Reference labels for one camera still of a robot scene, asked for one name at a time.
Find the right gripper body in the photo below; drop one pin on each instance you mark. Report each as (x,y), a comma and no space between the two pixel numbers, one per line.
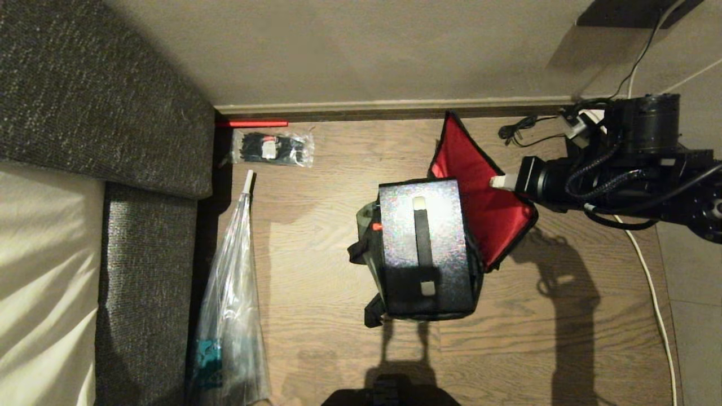
(541,180)

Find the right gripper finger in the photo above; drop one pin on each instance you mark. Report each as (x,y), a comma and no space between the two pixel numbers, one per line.
(502,182)

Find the bag lid with red lining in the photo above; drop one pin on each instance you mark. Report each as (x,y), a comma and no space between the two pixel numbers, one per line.
(479,208)

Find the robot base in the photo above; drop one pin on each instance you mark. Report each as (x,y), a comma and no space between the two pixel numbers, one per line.
(389,395)

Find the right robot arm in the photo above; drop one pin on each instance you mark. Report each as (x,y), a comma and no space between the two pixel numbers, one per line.
(648,127)

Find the glittery silver case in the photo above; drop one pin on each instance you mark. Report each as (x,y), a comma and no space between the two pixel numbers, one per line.
(440,225)

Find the white power strip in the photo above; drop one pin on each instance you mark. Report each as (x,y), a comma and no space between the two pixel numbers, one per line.
(595,117)

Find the baseboard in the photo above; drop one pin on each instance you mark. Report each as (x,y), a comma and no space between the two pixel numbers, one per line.
(395,107)

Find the red stick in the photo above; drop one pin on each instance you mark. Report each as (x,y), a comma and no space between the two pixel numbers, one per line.
(254,123)

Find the transparent folded umbrella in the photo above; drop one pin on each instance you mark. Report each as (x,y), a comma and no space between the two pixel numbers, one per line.
(231,293)

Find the grey fabric sofa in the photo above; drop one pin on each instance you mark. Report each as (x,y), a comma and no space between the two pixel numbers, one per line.
(101,96)

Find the white cushion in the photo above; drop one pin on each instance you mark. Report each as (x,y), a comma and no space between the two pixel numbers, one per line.
(45,282)

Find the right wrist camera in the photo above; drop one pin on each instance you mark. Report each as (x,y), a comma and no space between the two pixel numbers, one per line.
(574,127)

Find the dark wall shelf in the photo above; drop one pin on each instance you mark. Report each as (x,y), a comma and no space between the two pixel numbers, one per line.
(632,12)

